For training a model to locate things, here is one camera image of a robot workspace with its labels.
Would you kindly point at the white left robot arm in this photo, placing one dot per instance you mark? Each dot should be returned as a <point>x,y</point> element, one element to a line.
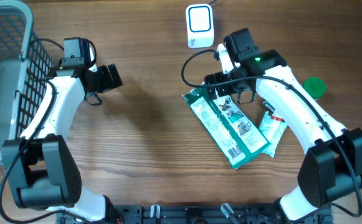
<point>40,170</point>

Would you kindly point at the large green 3M package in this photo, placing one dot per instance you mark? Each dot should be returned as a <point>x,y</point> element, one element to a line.
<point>235,134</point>

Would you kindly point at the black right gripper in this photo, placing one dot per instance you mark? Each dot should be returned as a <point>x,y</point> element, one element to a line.
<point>217,77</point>

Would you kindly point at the dark grey plastic basket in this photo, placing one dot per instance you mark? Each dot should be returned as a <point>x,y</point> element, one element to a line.
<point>23,61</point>

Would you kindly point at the yogurt bottle red label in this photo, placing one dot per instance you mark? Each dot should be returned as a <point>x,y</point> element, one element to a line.
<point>315,87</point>

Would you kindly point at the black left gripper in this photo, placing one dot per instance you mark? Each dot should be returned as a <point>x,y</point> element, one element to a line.
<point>108,83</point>

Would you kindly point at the white barcode scanner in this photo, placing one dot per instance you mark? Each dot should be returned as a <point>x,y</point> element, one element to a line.
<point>200,26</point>

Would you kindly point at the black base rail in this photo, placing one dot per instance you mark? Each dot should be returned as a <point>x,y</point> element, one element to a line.
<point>252,213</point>

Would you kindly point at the light teal snack pouch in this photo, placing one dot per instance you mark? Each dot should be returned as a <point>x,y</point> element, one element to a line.
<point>273,131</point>

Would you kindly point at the red chocolate bar packet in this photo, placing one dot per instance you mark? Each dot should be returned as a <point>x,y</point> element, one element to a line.
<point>277,118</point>

